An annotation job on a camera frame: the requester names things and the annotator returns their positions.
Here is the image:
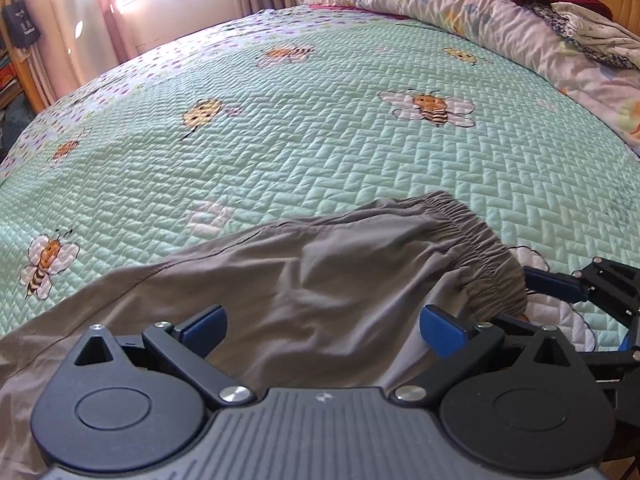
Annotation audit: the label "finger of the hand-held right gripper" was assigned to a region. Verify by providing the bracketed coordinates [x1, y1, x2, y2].
[522, 257, 640, 321]
[582, 332, 640, 386]

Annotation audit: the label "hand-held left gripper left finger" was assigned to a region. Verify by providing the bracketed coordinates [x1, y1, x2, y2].
[74, 305, 257, 407]

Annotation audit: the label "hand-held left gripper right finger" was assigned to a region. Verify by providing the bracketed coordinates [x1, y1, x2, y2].
[390, 305, 576, 405]

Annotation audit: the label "grey pants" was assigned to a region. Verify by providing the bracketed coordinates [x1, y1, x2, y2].
[0, 191, 531, 480]

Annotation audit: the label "green quilted bee bedspread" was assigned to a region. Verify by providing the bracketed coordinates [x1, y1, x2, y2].
[0, 7, 640, 351]

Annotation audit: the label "white floral cloth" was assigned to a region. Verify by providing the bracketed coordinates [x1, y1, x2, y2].
[550, 1, 640, 68]

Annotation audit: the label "blue white knit cloth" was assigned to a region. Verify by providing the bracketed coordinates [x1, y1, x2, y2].
[450, 0, 640, 68]

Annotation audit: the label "blue cloth bundle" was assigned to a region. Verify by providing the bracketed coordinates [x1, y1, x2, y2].
[0, 97, 33, 161]

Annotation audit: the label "floral pillow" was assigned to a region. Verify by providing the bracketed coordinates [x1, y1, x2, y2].
[299, 0, 640, 158]

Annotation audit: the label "navy hanging bag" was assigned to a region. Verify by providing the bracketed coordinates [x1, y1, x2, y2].
[0, 0, 41, 51]

